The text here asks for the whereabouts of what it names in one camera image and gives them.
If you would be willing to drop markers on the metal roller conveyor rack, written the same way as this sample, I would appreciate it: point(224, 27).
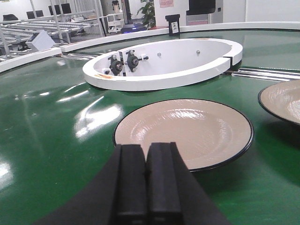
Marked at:
point(14, 31)

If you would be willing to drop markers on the black bearing mount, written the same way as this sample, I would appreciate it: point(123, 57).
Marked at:
point(133, 61)
point(116, 65)

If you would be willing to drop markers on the black bearing mount left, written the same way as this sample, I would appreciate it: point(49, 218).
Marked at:
point(116, 65)

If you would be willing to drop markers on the black sign stand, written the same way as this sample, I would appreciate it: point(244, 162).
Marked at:
point(173, 24)

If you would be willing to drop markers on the beige plate black rim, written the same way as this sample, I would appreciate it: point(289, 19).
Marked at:
point(282, 100)
point(208, 134)

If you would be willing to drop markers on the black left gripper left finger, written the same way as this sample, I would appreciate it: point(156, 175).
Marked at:
point(115, 196)

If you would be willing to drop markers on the silver conveyor rollers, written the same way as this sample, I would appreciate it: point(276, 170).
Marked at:
point(264, 74)

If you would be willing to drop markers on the black bearing mount right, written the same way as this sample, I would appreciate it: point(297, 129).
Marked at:
point(133, 61)

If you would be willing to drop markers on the white control box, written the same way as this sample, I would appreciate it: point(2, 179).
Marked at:
point(40, 41)

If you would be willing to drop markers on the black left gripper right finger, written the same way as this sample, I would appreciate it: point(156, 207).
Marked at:
point(174, 195)

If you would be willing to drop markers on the green potted plant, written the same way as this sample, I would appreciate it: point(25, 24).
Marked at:
point(148, 11)

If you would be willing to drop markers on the white outer conveyor rim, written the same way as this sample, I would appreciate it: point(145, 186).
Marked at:
point(31, 57)

